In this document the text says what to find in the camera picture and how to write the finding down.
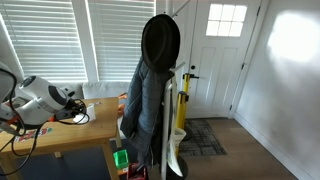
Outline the grey patterned door mat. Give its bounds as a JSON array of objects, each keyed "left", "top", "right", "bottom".
[{"left": 178, "top": 118, "right": 228, "bottom": 158}]

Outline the black brimmed hat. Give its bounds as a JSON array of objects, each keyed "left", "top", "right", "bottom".
[{"left": 140, "top": 13, "right": 181, "bottom": 74}]

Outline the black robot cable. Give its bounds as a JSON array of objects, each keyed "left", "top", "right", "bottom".
[{"left": 0, "top": 68, "right": 91, "bottom": 176}]

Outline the light wooden table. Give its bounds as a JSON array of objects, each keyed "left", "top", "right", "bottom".
[{"left": 0, "top": 97, "right": 123, "bottom": 180}]

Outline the white tote bag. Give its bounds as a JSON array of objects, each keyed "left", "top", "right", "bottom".
[{"left": 166, "top": 126, "right": 188, "bottom": 178}]

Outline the red green sticker strip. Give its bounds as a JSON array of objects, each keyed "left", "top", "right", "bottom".
[{"left": 13, "top": 127, "right": 53, "bottom": 143}]

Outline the narrow white window blind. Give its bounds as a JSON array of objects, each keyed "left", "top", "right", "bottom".
[{"left": 87, "top": 0, "right": 157, "bottom": 83}]

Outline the light grey sofa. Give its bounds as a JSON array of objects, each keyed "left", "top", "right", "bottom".
[{"left": 49, "top": 81, "right": 132, "bottom": 140}]

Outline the blue-grey puffer jacket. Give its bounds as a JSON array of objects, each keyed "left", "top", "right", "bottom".
[{"left": 119, "top": 56, "right": 176, "bottom": 168}]

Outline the wide white window blind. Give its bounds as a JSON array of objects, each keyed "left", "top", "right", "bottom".
[{"left": 0, "top": 0, "right": 88, "bottom": 83}]

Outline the white door with window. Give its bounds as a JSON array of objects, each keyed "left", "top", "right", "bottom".
[{"left": 185, "top": 0, "right": 263, "bottom": 120}]

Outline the short yellow stanchion post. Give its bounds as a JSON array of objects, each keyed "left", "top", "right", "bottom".
[{"left": 166, "top": 90, "right": 190, "bottom": 179}]

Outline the tall yellow stanchion post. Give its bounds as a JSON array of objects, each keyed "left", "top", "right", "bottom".
[{"left": 181, "top": 73, "right": 194, "bottom": 142}]

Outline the green plastic box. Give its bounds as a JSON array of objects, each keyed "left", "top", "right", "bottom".
[{"left": 112, "top": 149, "right": 130, "bottom": 170}]

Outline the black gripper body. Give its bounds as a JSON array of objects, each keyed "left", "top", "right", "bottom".
[{"left": 54, "top": 99, "right": 78, "bottom": 121}]

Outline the white coat rack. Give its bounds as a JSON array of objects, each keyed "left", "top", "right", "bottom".
[{"left": 160, "top": 0, "right": 193, "bottom": 180}]

